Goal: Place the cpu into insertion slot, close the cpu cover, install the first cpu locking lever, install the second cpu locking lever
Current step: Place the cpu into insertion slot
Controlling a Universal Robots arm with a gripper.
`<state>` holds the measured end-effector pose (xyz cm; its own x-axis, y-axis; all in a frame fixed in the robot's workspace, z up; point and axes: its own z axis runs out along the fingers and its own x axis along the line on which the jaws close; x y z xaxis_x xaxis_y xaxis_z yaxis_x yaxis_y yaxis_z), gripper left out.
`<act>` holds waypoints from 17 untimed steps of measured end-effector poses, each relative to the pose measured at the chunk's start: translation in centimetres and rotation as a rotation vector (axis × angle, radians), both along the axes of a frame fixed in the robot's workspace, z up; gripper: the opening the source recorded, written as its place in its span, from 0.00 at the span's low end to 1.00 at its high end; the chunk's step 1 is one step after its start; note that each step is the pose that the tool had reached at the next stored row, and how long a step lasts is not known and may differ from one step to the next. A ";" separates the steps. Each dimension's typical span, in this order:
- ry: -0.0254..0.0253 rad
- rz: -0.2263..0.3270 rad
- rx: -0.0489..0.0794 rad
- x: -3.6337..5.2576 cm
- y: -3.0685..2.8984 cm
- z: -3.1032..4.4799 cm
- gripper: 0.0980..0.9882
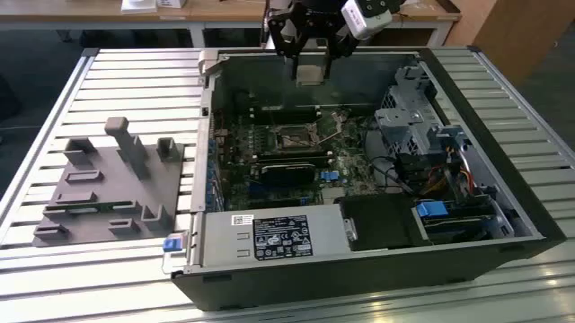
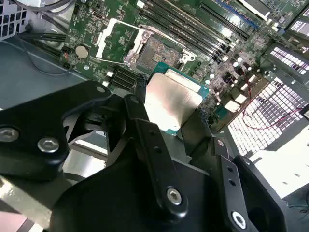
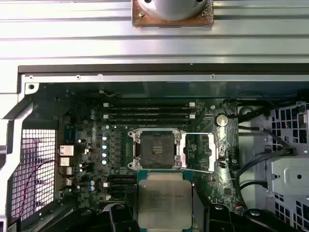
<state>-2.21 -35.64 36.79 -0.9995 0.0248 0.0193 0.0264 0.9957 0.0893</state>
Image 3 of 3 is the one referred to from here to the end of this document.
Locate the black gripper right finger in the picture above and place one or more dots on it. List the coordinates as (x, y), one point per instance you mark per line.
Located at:
(219, 220)

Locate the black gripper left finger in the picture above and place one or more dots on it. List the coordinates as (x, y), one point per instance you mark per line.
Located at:
(120, 220)

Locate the silver green CPU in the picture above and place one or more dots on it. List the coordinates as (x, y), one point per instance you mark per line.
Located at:
(164, 200)

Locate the metal socket cover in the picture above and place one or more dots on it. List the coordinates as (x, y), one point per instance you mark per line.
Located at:
(212, 145)

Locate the black RAM slot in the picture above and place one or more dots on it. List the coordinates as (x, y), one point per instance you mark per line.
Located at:
(149, 117)
(123, 182)
(123, 192)
(149, 105)
(149, 122)
(149, 111)
(123, 177)
(123, 186)

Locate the CPU socket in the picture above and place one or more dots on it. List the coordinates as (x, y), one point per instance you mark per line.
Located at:
(157, 148)

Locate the green motherboard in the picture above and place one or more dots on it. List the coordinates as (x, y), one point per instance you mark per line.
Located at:
(205, 193)

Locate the silver round capacitor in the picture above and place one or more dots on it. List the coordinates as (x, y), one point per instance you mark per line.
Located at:
(92, 181)
(104, 161)
(104, 154)
(105, 137)
(105, 146)
(92, 188)

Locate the silver port housing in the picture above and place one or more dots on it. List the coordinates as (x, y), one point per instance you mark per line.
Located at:
(67, 181)
(66, 149)
(65, 171)
(65, 162)

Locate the silver perforated drive cage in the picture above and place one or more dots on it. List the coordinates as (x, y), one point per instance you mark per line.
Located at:
(289, 174)

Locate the blue video port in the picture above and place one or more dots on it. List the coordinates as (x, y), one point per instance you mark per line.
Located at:
(70, 134)

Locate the silver coin battery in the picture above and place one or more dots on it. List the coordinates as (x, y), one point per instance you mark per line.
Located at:
(221, 120)

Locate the black PC case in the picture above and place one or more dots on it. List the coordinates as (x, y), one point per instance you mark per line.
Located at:
(154, 77)

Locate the brown square base plate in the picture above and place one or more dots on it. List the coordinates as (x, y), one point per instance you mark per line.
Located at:
(147, 24)

